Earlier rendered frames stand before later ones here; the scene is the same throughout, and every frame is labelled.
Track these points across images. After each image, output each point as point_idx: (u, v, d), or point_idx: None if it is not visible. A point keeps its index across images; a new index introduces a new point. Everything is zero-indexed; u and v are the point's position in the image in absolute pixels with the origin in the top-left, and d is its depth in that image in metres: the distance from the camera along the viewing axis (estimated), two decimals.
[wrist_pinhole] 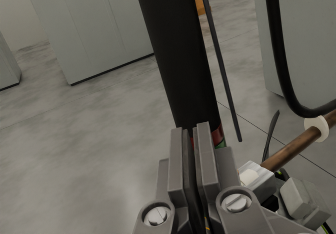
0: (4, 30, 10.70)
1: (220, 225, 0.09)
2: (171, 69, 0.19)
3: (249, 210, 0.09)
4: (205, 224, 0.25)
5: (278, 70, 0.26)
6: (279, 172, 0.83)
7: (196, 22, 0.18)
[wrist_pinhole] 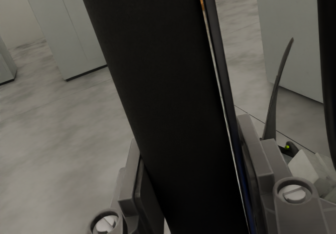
0: (1, 27, 10.56)
1: (277, 217, 0.09)
2: (163, 169, 0.10)
3: (306, 204, 0.08)
4: None
5: (330, 131, 0.17)
6: (286, 145, 0.67)
7: (211, 87, 0.09)
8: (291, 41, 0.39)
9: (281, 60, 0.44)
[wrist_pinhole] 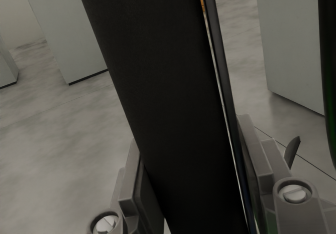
0: (2, 27, 10.57)
1: (277, 217, 0.09)
2: (163, 170, 0.10)
3: (306, 204, 0.08)
4: None
5: (330, 129, 0.17)
6: None
7: (211, 88, 0.09)
8: (298, 141, 0.46)
9: (289, 146, 0.52)
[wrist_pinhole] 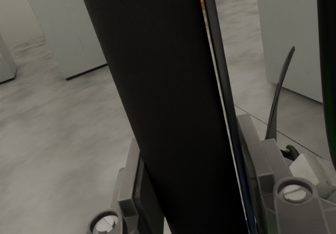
0: (1, 26, 10.55)
1: (277, 217, 0.09)
2: (163, 167, 0.10)
3: (306, 204, 0.08)
4: None
5: (330, 130, 0.17)
6: (286, 149, 0.68)
7: (211, 87, 0.09)
8: None
9: None
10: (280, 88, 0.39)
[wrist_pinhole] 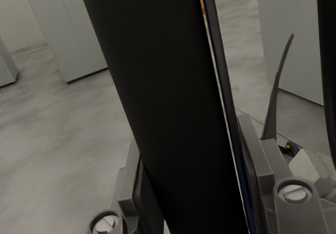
0: (3, 30, 10.60)
1: (277, 217, 0.09)
2: (162, 168, 0.10)
3: (306, 204, 0.08)
4: None
5: (331, 132, 0.17)
6: (286, 145, 0.66)
7: (211, 86, 0.09)
8: None
9: None
10: (279, 76, 0.38)
